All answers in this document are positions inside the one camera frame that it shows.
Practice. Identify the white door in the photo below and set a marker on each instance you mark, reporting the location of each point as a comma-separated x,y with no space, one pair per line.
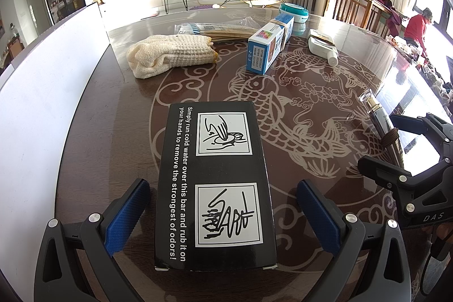
31,8

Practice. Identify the white board panel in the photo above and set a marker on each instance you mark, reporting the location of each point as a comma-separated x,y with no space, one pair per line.
46,111

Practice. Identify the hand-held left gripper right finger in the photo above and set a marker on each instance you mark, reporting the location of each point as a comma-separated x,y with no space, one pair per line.
318,217

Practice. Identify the black cardboard box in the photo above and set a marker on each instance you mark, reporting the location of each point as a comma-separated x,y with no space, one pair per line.
212,181

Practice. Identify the wooden dining chair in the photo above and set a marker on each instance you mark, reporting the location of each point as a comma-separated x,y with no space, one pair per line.
348,3
380,19

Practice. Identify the cream knit work glove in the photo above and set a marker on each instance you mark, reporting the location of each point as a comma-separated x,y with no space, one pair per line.
166,54

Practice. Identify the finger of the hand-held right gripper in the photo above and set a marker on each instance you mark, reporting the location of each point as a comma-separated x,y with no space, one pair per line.
414,123
382,171

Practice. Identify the blue and white carton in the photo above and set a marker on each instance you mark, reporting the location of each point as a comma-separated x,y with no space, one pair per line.
265,50

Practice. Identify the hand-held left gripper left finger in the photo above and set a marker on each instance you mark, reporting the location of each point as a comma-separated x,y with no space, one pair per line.
125,217

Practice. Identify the teal round lidded container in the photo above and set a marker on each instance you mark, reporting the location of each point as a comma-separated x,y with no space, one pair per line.
293,12

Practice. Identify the bagged wooden cotton swabs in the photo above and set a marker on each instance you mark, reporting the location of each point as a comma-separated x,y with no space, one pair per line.
212,31

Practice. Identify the white plastic bottle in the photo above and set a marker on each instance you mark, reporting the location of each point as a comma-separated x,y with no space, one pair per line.
320,45

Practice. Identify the dark red jacket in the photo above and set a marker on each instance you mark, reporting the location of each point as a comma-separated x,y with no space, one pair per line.
387,4

